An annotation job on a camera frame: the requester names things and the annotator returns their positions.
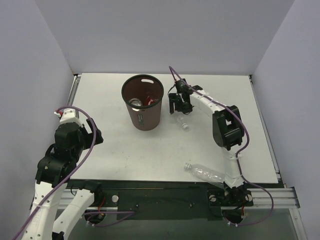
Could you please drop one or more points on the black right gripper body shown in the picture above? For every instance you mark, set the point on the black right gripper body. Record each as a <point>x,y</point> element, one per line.
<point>179,100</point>

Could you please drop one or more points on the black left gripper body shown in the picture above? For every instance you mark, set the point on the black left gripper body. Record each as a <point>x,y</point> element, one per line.
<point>93,135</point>

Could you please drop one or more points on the clear ribbed plastic bottle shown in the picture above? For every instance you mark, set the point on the clear ribbed plastic bottle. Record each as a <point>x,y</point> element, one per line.
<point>181,122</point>

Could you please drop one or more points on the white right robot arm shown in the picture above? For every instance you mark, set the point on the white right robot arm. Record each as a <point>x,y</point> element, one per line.
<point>227,131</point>

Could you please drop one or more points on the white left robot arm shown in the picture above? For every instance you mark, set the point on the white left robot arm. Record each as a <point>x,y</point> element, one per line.
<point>52,177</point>

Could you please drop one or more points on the brown cylindrical waste bin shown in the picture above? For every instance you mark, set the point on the brown cylindrical waste bin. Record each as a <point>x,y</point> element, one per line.
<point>144,118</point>

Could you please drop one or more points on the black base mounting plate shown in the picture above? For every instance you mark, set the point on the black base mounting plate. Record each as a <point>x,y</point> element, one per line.
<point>172,200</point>

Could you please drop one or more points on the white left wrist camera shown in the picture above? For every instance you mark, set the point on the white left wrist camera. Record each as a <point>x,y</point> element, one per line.
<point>68,116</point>

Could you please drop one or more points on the aluminium frame rail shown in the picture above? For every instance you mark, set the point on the aluminium frame rail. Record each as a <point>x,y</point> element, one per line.
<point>283,198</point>

